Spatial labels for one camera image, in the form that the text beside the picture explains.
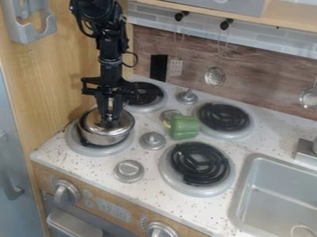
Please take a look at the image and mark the silver pot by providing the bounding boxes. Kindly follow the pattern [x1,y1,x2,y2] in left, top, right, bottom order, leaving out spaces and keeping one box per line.
[75,106,138,148]

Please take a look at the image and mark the green toy pepper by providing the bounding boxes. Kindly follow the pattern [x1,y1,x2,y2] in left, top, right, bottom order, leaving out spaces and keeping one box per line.
[159,111,201,141]

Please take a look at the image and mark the silver strainer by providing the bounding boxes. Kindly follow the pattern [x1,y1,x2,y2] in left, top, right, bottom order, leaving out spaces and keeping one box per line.
[203,66,228,88]

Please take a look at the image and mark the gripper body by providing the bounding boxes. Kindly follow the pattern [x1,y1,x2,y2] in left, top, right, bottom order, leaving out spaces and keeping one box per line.
[80,64,140,101]

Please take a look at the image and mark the toy stove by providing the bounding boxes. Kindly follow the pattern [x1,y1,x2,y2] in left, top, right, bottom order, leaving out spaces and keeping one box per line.
[64,81,258,199]

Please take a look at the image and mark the silver lid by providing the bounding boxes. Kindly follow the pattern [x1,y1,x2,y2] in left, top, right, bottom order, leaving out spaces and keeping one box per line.
[78,106,136,131]

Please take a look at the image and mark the toy sink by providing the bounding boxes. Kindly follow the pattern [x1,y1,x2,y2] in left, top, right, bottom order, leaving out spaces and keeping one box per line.
[226,153,317,237]

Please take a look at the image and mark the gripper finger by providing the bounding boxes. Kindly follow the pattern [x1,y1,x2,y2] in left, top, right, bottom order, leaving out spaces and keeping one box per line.
[94,94,110,122]
[109,94,127,122]

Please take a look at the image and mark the black and white wall socket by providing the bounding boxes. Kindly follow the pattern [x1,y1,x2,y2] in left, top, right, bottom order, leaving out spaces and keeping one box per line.
[148,54,185,83]

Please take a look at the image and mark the black hook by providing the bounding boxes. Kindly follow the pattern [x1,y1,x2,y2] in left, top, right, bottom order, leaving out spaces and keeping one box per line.
[173,10,191,22]
[219,18,235,31]

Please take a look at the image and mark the silver ladle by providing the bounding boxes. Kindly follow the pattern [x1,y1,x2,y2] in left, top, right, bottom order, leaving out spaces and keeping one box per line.
[298,79,317,110]

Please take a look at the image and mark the grey wall holder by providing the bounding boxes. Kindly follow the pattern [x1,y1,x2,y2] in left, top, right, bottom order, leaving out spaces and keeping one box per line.
[0,0,58,45]

